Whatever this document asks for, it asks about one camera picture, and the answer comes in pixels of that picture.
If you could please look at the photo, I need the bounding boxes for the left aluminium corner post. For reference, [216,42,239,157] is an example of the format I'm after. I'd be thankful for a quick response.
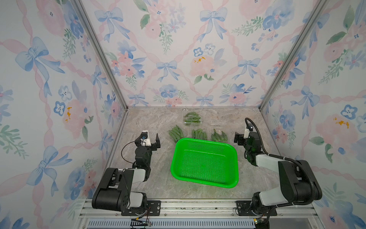
[71,0,128,112]

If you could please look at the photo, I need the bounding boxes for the aluminium front rail frame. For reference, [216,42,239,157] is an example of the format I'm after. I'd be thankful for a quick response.
[75,199,324,229]

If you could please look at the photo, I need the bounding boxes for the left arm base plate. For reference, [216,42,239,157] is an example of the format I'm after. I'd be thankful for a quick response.
[121,200,161,217]

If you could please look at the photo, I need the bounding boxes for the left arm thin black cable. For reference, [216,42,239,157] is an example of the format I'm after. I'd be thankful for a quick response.
[120,141,144,165]

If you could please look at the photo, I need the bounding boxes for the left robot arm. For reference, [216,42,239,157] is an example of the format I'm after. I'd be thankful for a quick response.
[91,131,161,216]

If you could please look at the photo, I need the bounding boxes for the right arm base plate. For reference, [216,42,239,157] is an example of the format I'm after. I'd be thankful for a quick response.
[235,200,277,216]

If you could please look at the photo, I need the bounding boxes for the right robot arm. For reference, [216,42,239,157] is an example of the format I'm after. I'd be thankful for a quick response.
[234,132,323,215]

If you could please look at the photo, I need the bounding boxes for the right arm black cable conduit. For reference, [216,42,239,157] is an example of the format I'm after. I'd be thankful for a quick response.
[244,117,318,206]

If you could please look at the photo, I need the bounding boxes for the clear pepper container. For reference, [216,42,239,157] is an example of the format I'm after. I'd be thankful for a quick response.
[183,111,204,126]
[191,128,208,140]
[168,125,185,143]
[211,129,228,143]

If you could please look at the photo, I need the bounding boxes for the bright green plastic basket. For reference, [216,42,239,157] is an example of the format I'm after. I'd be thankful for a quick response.
[171,138,239,189]

